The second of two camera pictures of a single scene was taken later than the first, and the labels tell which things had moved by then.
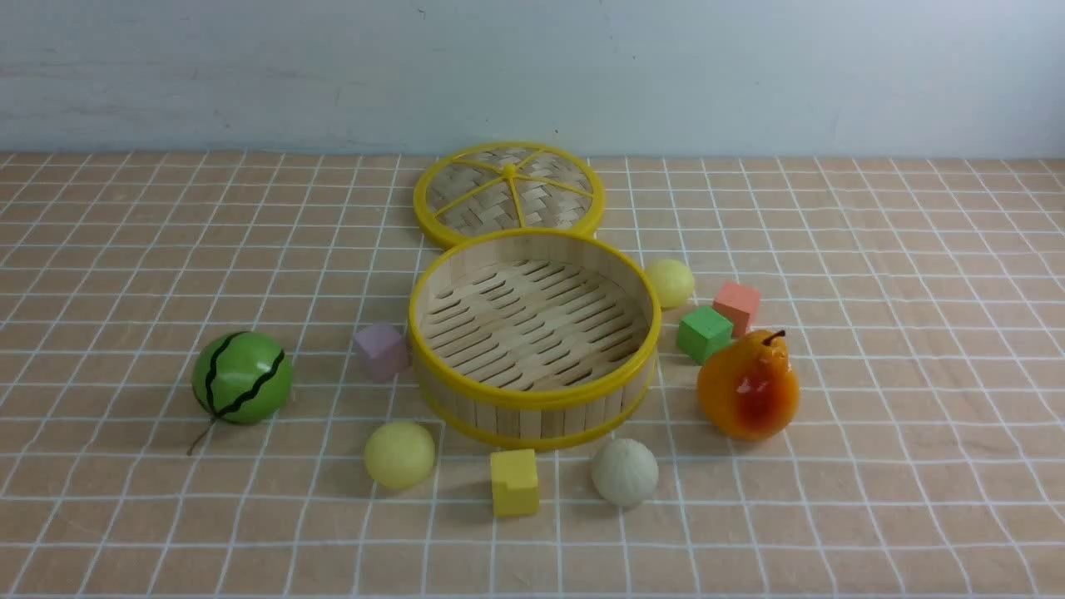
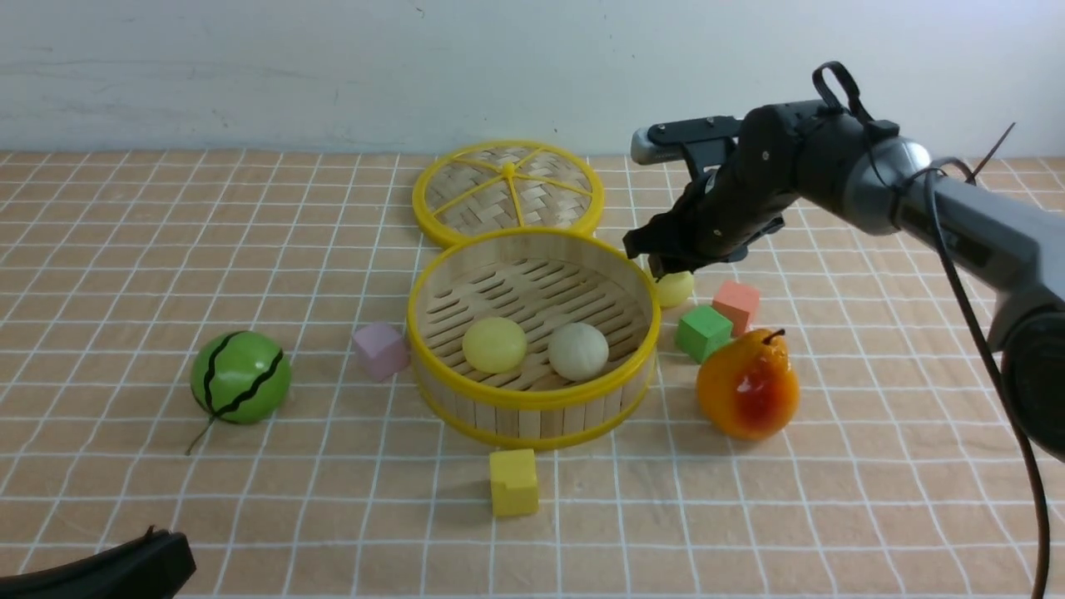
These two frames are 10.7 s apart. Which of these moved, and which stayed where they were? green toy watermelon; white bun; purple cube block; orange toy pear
Moved: white bun
Stayed: purple cube block; orange toy pear; green toy watermelon
